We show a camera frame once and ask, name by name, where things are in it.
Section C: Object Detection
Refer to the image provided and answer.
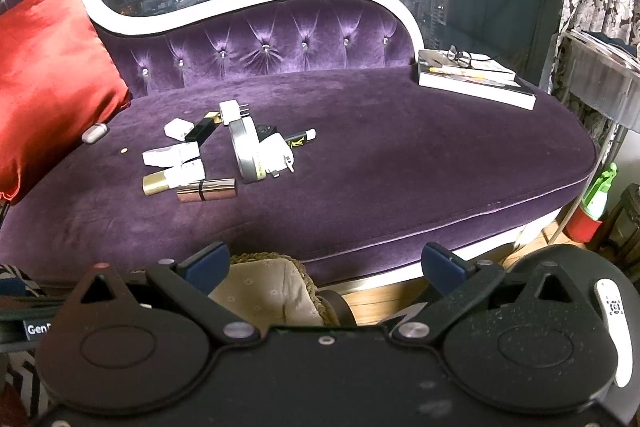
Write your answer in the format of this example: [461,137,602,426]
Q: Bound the white UK plug adapter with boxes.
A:
[258,133,294,178]

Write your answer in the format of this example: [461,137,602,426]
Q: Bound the black white patterned pillow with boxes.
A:
[1,265,55,426]

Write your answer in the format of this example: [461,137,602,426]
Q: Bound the black eyeglasses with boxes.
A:
[446,44,495,68]

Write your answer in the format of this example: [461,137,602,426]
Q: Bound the small white square adapter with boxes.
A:
[164,118,195,142]

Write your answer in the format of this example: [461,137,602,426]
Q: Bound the round silver tin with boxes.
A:
[229,116,266,183]

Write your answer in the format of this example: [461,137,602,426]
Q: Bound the white three-pin adapter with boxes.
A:
[219,100,250,126]

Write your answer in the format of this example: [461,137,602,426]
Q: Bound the black LV lighter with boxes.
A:
[284,128,317,148]

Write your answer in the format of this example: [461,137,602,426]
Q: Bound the green spray bottle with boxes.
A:
[582,162,618,221]

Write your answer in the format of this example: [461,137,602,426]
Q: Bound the black gold lipstick tube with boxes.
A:
[184,110,221,146]

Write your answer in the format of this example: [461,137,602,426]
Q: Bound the beige lined wicker basket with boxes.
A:
[209,253,357,333]

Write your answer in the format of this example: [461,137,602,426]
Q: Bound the glass side table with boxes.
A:
[546,29,640,244]

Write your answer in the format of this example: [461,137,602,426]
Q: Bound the black cube charger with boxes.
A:
[256,124,278,141]

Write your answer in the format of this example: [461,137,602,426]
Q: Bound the white angled plug adapter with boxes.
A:
[142,142,200,169]

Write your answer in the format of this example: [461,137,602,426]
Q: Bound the purple tufted velvet sofa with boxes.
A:
[1,0,597,285]

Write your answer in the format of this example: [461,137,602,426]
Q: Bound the white earbuds case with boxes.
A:
[81,124,108,144]

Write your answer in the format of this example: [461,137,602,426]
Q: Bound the yellow pencil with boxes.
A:
[427,66,488,80]

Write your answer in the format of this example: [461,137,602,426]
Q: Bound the red cup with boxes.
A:
[564,206,602,244]

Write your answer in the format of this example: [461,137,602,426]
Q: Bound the white gold lipstick tube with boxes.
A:
[142,159,206,196]

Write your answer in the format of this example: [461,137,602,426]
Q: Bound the rose gold lipstick tube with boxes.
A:
[176,178,236,202]

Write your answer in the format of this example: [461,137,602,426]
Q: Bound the red satin cushion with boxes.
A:
[1,0,130,204]

